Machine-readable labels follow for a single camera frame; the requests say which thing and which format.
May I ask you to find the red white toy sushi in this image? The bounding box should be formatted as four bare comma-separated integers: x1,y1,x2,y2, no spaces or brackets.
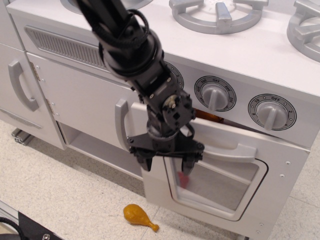
177,171,190,189

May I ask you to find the yellow toy chicken drumstick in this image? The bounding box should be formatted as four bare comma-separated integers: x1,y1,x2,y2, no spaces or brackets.
123,204,160,232

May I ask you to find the grey stove knob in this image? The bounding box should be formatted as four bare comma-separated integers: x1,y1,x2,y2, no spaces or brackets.
248,93,297,131
166,62,184,89
194,76,237,112

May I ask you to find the grey right stove knob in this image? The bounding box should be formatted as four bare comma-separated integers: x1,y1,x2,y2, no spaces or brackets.
248,93,297,131

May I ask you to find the black braided cable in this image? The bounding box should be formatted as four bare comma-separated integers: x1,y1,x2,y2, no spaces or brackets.
0,216,27,240

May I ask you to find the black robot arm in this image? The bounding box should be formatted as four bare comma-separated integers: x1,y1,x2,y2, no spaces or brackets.
75,0,204,175

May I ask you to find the silver sink basin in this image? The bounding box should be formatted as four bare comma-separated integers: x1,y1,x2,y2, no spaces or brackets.
60,0,152,15

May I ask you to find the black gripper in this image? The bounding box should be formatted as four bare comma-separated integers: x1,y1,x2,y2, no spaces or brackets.
127,124,205,175

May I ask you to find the silver stove burner right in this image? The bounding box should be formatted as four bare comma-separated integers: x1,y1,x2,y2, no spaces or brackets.
286,0,320,62

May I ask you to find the grey left stove knob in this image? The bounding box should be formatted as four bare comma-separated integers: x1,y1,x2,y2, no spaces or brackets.
166,62,184,89

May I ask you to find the silver oven door handle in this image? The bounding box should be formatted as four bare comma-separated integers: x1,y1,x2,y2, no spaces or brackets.
203,143,258,163

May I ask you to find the white oven door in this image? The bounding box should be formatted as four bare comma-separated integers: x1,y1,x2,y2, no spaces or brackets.
142,101,319,240

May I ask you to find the silver fridge door handle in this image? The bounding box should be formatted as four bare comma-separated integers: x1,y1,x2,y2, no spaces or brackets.
7,60,39,112

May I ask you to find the grey middle stove knob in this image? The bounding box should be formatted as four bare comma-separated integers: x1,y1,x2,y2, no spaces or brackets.
194,76,237,112

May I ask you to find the silver vent grille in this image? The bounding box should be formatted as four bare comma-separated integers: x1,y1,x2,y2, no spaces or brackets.
24,26,107,70

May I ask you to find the silver stove burner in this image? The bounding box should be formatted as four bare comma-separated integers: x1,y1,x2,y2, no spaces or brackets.
169,0,269,35
286,0,320,62

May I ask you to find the silver cabinet door handle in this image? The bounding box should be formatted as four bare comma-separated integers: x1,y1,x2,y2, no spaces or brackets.
114,98,130,152

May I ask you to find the silver stove burner centre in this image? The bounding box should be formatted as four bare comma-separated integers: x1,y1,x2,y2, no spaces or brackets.
169,0,269,35

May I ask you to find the orange transparent cup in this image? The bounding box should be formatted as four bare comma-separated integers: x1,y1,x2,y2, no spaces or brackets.
195,109,224,123

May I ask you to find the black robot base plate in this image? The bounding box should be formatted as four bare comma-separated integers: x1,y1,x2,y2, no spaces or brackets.
18,211,63,240

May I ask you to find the aluminium frame rail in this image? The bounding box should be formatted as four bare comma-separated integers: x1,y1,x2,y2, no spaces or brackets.
11,128,34,146

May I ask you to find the white toy kitchen unit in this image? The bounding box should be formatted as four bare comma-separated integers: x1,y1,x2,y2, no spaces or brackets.
6,0,320,240

